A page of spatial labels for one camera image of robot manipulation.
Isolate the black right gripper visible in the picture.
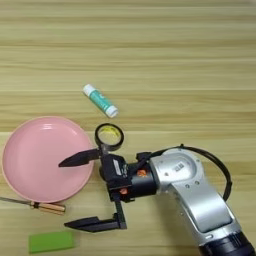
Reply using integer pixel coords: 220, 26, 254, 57
58, 148, 159, 233

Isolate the wooden-handled screwdriver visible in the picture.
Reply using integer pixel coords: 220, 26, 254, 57
0, 196, 67, 215

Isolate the green rectangular block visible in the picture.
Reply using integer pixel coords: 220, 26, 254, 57
28, 230, 76, 254

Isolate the pink round plate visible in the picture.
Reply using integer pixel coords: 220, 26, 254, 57
1, 115, 95, 204

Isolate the small black white-labelled box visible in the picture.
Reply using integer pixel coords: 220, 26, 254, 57
99, 153, 130, 191

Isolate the black tape roll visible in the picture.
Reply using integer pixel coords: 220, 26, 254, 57
94, 122, 125, 153

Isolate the teal white glue stick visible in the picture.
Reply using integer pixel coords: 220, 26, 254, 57
82, 83, 120, 119

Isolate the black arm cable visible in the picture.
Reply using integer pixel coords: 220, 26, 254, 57
136, 143, 233, 202

